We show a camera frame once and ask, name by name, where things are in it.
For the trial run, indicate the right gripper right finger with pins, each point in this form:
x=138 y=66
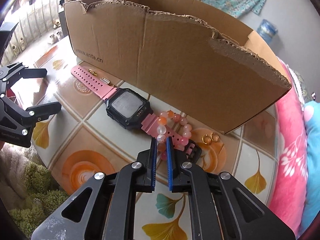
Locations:
x=220 y=206

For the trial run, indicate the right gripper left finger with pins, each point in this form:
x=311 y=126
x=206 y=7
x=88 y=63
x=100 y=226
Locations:
x=104 y=206

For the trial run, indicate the brown cardboard box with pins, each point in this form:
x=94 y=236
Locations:
x=186 y=53

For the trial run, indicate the metal balcony railing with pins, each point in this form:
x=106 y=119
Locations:
x=33 y=22

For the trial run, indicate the pink strap black watch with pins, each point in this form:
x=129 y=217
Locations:
x=134 y=112

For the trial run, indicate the gold rhinestone hair clip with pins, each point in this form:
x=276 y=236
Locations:
x=107 y=82

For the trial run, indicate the blue water jug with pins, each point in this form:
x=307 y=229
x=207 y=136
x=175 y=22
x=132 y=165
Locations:
x=267 y=31

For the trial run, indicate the patterned plastic tablecloth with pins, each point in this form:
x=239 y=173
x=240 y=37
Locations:
x=81 y=140

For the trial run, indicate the blue plush pillow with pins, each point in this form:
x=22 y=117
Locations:
x=311 y=208

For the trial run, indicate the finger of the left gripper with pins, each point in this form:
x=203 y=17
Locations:
x=44 y=111
x=27 y=73

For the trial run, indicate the pink floral blanket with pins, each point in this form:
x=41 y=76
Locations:
x=289 y=193

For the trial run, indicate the small gold stud earring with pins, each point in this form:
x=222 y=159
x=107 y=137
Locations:
x=92 y=72

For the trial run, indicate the white shoes pair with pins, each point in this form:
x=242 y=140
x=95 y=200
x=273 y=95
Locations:
x=57 y=35

